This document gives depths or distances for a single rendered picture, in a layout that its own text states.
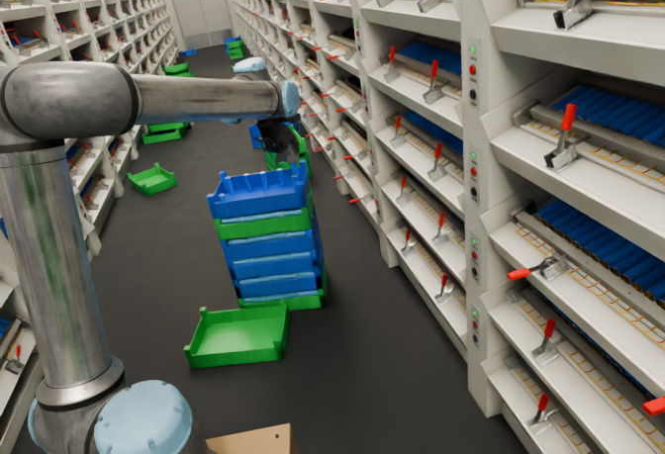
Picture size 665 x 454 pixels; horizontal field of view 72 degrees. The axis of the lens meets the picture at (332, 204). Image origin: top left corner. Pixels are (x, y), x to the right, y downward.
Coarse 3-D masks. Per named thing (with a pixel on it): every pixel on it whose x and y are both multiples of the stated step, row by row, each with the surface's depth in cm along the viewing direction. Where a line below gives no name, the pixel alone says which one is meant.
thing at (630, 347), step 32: (544, 192) 89; (512, 224) 89; (512, 256) 84; (544, 256) 80; (544, 288) 76; (576, 288) 72; (576, 320) 71; (608, 320) 66; (608, 352) 66; (640, 352) 60
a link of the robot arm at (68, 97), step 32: (32, 64) 68; (64, 64) 69; (96, 64) 71; (32, 96) 66; (64, 96) 67; (96, 96) 69; (128, 96) 72; (160, 96) 80; (192, 96) 86; (224, 96) 95; (256, 96) 105; (288, 96) 114; (32, 128) 68; (64, 128) 69; (96, 128) 71; (128, 128) 75
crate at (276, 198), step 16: (304, 160) 157; (224, 176) 158; (240, 176) 160; (256, 176) 160; (272, 176) 160; (288, 176) 160; (304, 176) 158; (224, 192) 160; (240, 192) 160; (256, 192) 158; (272, 192) 156; (288, 192) 154; (304, 192) 142; (224, 208) 144; (240, 208) 144; (256, 208) 144; (272, 208) 144; (288, 208) 144
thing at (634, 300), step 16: (528, 224) 84; (528, 240) 83; (544, 240) 81; (560, 240) 77; (576, 256) 73; (592, 272) 70; (608, 272) 69; (608, 288) 68; (624, 288) 65; (608, 304) 66; (640, 304) 62; (656, 320) 60
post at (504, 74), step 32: (480, 0) 74; (480, 32) 76; (480, 64) 78; (512, 64) 77; (544, 64) 78; (512, 96) 79; (480, 128) 83; (512, 192) 88; (480, 224) 93; (480, 288) 100; (480, 352) 109; (480, 384) 114
